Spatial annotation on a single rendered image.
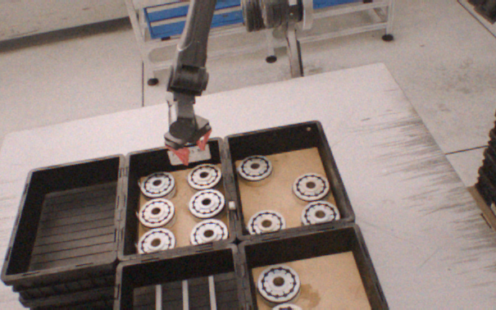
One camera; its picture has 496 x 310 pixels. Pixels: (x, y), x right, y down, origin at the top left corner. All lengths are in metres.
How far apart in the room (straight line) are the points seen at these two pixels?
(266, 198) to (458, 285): 0.57
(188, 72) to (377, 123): 0.95
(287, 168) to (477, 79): 2.04
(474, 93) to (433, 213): 1.73
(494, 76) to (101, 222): 2.59
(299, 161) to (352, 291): 0.46
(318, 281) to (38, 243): 0.80
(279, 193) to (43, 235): 0.70
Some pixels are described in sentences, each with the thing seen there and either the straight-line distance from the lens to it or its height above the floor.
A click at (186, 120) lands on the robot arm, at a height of 1.25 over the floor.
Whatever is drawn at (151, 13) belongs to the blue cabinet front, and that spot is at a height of 0.50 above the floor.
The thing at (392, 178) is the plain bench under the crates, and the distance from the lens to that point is 1.68.
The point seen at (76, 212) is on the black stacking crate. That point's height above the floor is 0.83.
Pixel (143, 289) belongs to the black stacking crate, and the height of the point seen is 0.83.
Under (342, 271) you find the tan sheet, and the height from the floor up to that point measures 0.83.
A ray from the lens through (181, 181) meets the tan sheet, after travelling 1.54.
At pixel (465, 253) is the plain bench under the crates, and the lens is 1.53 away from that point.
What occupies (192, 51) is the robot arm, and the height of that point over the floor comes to 1.37.
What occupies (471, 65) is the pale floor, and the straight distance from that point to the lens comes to 3.49.
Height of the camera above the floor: 1.92
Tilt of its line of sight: 44 degrees down
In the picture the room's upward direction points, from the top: 9 degrees counter-clockwise
